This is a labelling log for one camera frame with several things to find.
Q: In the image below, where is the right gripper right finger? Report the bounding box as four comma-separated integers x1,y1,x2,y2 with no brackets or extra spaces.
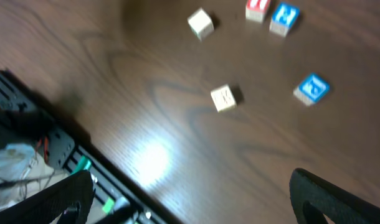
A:
289,168,380,224

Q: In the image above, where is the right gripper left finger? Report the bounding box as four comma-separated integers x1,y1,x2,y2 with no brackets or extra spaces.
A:
0,170,94,224

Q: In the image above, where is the blue number 2 block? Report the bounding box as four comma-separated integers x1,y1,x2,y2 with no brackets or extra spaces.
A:
269,2,300,37

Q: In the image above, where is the red letter I block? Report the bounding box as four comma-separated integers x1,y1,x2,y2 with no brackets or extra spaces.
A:
245,0,271,23

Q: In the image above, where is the white block green side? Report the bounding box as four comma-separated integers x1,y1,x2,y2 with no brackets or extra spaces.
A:
188,7,214,41

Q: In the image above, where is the blue letter P block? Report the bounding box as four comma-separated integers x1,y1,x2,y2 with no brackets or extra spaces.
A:
293,73,330,106

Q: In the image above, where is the plain white wooden block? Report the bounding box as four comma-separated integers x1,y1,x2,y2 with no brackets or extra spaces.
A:
211,84,237,112

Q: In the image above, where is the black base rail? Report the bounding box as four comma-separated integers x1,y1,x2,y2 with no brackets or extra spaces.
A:
0,70,179,223

